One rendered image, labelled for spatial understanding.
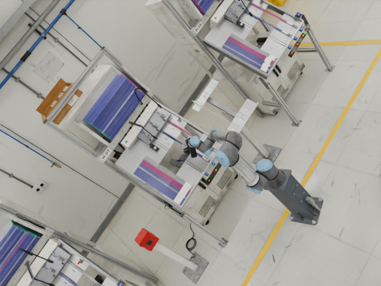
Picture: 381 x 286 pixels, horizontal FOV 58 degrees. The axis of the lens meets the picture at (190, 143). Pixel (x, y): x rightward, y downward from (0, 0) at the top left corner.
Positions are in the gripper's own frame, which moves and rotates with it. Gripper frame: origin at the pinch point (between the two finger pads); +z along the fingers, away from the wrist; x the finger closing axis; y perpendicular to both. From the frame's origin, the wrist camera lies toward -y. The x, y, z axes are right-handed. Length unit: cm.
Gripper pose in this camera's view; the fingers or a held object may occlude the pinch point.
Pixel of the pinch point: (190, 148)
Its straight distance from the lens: 294.6
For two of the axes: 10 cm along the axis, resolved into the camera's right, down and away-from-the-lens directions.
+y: -3.0, -9.5, 1.0
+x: -9.5, 2.8, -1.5
